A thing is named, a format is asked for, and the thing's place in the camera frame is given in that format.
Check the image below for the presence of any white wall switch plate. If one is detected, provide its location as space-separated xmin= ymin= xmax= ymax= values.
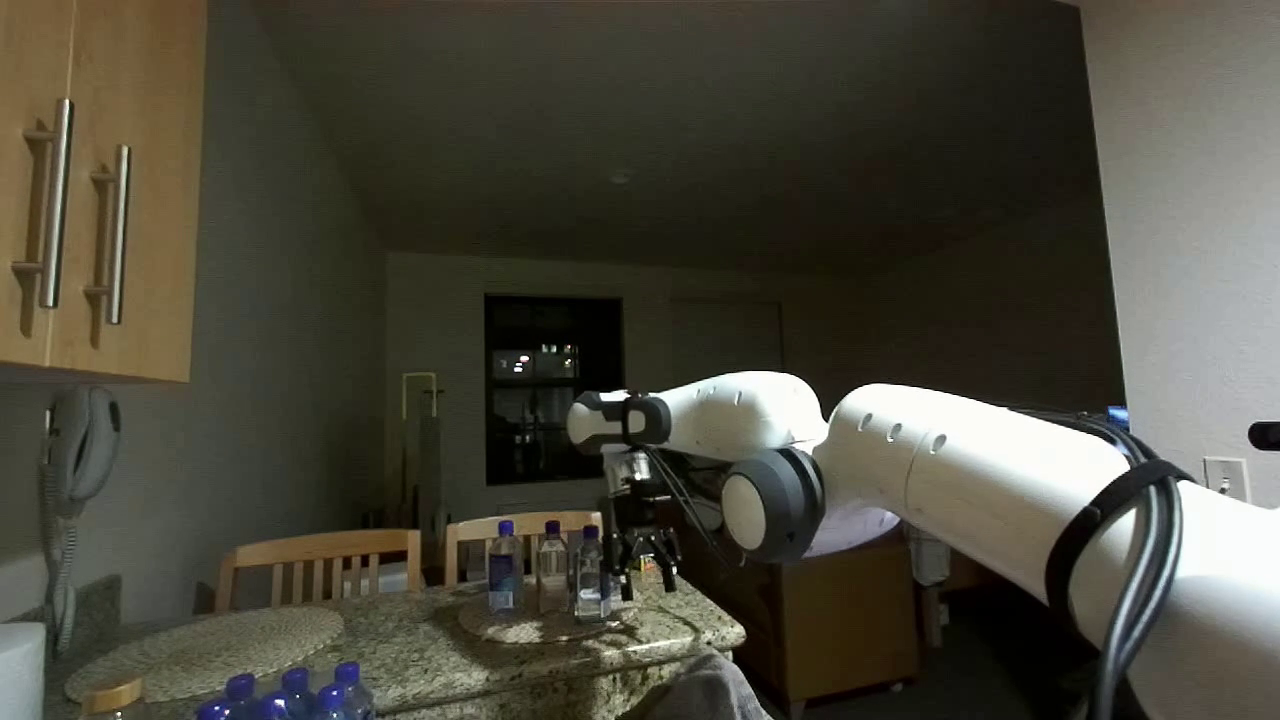
xmin=1199 ymin=452 xmax=1256 ymax=506

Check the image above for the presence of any metal cabinet handle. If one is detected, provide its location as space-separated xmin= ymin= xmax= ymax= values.
xmin=83 ymin=142 xmax=140 ymax=331
xmin=13 ymin=91 xmax=79 ymax=316

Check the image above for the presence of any pale cloth bundle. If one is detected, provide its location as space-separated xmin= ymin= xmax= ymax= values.
xmin=808 ymin=501 xmax=910 ymax=561

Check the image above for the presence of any grey draped cloth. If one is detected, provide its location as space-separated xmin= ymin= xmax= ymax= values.
xmin=657 ymin=649 xmax=775 ymax=720

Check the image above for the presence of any white standing frame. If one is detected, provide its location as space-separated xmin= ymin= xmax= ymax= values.
xmin=394 ymin=368 xmax=453 ymax=539

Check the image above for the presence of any wooden side cabinet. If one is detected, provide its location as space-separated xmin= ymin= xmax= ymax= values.
xmin=723 ymin=531 xmax=926 ymax=712

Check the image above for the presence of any dark window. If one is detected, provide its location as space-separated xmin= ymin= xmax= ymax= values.
xmin=480 ymin=291 xmax=629 ymax=487

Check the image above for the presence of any grey cloth towel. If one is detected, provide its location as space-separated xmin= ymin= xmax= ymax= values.
xmin=605 ymin=582 xmax=698 ymax=626

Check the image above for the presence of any wooden chair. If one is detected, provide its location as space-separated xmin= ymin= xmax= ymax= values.
xmin=439 ymin=510 xmax=611 ymax=594
xmin=212 ymin=523 xmax=429 ymax=618

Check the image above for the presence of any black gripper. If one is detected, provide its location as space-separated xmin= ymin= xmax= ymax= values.
xmin=605 ymin=482 xmax=688 ymax=610

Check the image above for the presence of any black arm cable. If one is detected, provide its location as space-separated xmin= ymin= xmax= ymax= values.
xmin=1040 ymin=407 xmax=1192 ymax=720

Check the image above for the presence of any small tan round jar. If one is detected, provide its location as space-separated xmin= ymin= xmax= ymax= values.
xmin=79 ymin=675 xmax=148 ymax=720

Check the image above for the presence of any light wood cabinet door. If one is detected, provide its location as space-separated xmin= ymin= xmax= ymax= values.
xmin=0 ymin=0 xmax=79 ymax=378
xmin=47 ymin=0 xmax=212 ymax=388

